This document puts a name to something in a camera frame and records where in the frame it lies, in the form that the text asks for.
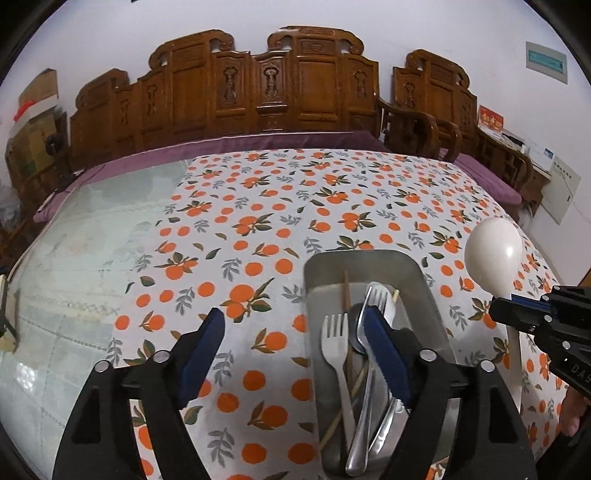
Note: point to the light wooden chopstick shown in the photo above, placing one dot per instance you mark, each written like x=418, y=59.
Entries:
x=339, y=413

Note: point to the white plastic spoon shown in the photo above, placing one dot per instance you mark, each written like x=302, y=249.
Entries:
x=491, y=251

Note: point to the white plastic fork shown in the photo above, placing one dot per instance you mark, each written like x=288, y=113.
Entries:
x=336, y=341

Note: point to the stacked cardboard boxes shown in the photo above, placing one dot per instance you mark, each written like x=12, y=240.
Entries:
x=34, y=134

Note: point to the wooden armchair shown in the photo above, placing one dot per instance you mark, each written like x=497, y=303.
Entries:
x=415, y=124

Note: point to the metal spoon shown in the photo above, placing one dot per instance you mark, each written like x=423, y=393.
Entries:
x=358, y=330

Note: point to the person's right hand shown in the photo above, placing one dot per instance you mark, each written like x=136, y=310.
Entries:
x=573, y=410

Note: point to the purple seat cushion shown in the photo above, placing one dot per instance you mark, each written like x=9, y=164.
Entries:
x=485, y=177

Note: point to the orange print tablecloth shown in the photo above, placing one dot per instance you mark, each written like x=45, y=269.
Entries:
x=277, y=221

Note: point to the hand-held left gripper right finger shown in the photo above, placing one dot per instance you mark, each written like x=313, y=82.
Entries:
x=385, y=357

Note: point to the carved wooden bench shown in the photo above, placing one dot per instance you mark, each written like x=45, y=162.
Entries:
x=231, y=87

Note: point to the white electrical box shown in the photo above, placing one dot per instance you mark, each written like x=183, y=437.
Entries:
x=564, y=189

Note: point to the dark wooden chopstick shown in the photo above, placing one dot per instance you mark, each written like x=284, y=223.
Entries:
x=346, y=295

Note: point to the red box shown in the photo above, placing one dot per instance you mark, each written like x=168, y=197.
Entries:
x=490, y=121

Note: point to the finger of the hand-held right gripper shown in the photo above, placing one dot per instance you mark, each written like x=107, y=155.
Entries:
x=512, y=318
x=531, y=301

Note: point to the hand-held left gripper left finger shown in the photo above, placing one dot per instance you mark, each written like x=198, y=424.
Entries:
x=203, y=357

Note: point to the white wall panel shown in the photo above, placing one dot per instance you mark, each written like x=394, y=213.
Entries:
x=547, y=62

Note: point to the grey metal tray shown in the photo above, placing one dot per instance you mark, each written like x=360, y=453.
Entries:
x=429, y=332

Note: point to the carved wooden sofa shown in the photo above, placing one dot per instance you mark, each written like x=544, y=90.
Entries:
x=443, y=87

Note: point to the metal fork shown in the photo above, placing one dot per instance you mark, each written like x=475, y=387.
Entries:
x=376, y=297

